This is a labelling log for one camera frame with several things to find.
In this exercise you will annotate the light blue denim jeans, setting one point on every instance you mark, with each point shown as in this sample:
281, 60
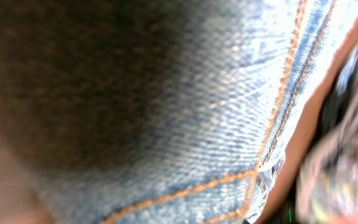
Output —
160, 111

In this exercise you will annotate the cluttered background shelf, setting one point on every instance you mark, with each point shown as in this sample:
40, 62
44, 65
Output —
326, 189

